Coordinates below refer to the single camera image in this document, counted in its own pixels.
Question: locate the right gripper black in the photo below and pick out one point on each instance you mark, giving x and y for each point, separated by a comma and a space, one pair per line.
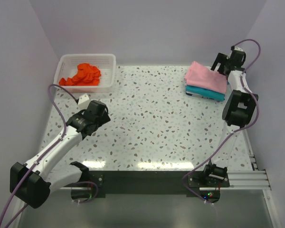
220, 58

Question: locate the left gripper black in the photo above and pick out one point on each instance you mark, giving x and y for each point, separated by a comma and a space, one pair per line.
104, 119

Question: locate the pink t shirt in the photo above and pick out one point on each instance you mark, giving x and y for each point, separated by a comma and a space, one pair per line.
200, 76

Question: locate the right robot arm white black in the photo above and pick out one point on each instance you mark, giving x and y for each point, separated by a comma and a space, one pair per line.
236, 114

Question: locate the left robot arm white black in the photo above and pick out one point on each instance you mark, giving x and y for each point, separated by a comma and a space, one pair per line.
28, 180

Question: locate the folded teal t shirt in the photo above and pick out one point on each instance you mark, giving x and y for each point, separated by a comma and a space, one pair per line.
216, 96

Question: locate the orange t shirt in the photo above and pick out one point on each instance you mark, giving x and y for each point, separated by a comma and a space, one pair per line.
87, 75

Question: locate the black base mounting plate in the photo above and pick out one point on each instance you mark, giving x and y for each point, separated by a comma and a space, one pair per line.
101, 183

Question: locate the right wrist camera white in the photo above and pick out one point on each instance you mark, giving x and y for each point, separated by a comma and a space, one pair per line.
236, 48

